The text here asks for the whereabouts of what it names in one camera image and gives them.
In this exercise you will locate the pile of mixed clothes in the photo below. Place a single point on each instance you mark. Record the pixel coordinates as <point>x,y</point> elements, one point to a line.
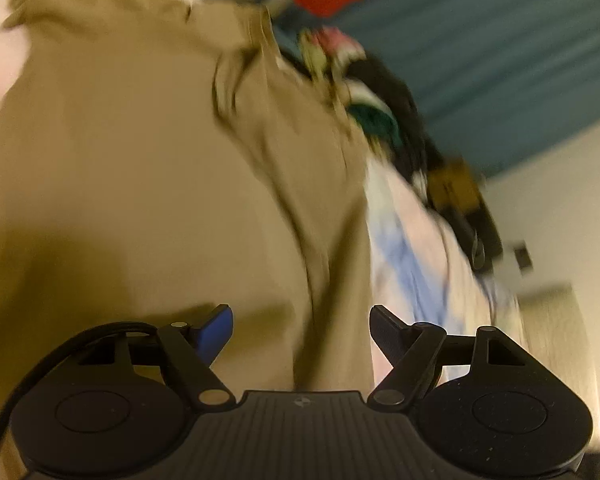
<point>381,104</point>

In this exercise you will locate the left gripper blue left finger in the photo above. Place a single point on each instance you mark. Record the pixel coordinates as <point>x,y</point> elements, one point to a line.
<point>212,336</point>

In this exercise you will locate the yellow paper shopping bag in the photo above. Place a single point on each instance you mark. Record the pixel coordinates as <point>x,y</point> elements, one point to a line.
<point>453,186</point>

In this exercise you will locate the blue window curtain right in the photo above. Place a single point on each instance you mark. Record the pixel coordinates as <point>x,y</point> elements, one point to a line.
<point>496,81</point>

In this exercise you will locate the beige quilted headboard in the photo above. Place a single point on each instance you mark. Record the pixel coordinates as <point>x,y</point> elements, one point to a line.
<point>556,336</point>

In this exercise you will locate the black wall socket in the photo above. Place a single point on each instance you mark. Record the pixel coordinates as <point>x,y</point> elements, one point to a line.
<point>523,257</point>

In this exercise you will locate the black bag with strap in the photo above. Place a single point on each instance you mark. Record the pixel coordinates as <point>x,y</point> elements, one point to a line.
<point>478,236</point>

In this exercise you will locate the pastel tie-dye bed duvet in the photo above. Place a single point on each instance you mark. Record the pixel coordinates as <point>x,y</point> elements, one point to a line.
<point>420,259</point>

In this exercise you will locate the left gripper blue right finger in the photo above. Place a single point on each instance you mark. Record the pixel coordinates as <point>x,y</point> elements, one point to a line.
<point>389,333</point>

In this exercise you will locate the tan long sleeve shirt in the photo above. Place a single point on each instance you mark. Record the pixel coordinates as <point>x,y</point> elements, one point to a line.
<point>145,185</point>

